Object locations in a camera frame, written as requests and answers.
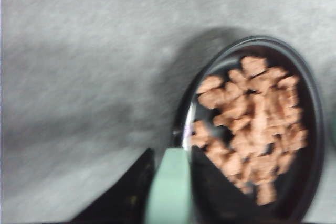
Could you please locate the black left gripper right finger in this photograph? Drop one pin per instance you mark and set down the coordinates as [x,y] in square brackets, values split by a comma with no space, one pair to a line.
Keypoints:
[217,200]

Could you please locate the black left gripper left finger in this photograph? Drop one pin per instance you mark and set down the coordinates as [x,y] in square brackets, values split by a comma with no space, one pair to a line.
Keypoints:
[124,202]

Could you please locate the teal green pan handle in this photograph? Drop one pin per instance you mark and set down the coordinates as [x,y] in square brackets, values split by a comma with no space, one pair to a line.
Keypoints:
[170,195]

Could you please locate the brown beef pieces pile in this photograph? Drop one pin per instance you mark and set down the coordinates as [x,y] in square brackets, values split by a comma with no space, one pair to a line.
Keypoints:
[259,105]

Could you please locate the black frying pan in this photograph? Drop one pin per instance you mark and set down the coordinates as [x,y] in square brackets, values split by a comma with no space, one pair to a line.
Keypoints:
[296,189]

